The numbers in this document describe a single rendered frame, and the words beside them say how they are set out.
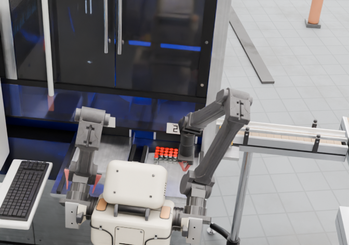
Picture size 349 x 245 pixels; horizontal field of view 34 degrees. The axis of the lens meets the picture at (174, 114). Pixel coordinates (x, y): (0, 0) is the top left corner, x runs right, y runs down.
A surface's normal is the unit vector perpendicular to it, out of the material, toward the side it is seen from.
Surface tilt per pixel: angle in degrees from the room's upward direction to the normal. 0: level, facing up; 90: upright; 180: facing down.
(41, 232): 90
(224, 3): 90
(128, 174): 48
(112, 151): 0
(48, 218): 90
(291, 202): 0
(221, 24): 90
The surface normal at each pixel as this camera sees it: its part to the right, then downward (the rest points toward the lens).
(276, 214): 0.06, -0.83
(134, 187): -0.04, -0.15
